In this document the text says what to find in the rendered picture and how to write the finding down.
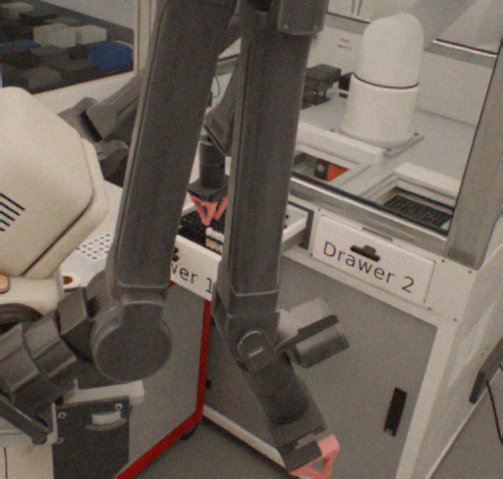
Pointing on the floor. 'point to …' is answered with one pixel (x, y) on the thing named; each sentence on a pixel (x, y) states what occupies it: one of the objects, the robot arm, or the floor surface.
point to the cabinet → (372, 376)
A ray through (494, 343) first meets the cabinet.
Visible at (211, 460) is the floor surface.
